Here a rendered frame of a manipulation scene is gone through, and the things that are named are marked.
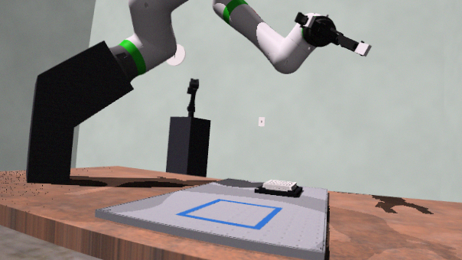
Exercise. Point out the blue tape outline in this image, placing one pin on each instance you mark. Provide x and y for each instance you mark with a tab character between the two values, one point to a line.
258	226

